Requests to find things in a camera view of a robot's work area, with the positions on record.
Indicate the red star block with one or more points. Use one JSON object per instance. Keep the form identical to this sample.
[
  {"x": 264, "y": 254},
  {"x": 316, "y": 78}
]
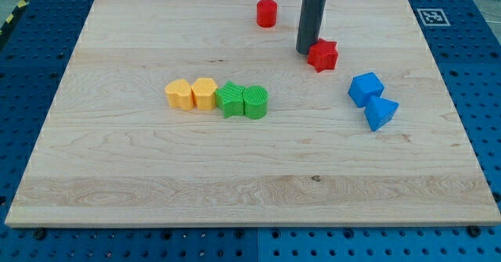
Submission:
[{"x": 323, "y": 55}]

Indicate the green star block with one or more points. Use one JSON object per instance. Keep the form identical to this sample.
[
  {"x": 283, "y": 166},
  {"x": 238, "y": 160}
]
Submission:
[{"x": 229, "y": 99}]

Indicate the blue cube block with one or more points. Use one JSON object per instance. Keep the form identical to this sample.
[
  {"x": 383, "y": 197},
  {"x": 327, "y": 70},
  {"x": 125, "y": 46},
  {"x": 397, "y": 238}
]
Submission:
[{"x": 363, "y": 87}]

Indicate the green cylinder block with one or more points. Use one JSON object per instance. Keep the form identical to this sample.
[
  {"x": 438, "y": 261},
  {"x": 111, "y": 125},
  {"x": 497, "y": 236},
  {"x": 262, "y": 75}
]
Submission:
[{"x": 255, "y": 100}]

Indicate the yellow pentagon block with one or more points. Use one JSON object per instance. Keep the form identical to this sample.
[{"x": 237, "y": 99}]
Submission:
[{"x": 203, "y": 89}]

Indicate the yellow heart block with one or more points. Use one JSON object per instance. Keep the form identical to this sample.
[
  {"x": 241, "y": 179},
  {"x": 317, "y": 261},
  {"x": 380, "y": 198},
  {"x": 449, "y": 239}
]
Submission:
[{"x": 179, "y": 94}]

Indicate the light wooden board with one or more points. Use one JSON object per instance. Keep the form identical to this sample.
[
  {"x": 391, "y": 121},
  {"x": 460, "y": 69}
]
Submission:
[{"x": 113, "y": 154}]

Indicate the red cylinder block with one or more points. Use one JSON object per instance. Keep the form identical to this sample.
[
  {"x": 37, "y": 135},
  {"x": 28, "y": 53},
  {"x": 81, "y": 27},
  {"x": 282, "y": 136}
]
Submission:
[{"x": 266, "y": 13}]

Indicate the blue triangular prism block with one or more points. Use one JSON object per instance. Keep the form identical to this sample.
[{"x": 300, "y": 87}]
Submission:
[{"x": 379, "y": 111}]

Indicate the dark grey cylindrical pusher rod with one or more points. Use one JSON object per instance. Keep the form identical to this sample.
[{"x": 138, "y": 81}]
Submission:
[{"x": 309, "y": 24}]

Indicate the white fiducial marker tag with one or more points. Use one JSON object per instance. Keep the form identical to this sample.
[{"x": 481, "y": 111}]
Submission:
[{"x": 432, "y": 17}]

